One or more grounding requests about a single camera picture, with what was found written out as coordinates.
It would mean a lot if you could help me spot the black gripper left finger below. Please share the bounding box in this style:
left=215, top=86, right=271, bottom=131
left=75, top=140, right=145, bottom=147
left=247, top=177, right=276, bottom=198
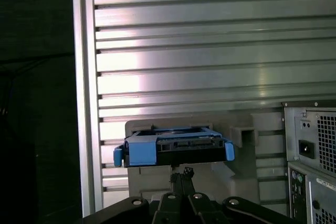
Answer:
left=83, top=172, right=184, bottom=224

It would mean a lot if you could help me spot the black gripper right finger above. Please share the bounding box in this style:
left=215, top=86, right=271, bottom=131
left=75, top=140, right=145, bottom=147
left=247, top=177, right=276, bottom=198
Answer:
left=183, top=165, right=301, bottom=224

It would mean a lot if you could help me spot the hard disk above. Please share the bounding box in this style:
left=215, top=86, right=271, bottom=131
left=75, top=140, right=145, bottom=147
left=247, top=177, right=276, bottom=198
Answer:
left=113, top=129, right=235, bottom=168

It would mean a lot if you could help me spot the grey parts rack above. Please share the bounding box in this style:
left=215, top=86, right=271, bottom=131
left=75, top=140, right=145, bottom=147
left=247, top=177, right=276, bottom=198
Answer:
left=125, top=110, right=287, bottom=209

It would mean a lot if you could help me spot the black PC case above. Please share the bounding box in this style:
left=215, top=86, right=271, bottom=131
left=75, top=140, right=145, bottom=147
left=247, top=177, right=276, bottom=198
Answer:
left=281, top=100, right=336, bottom=224

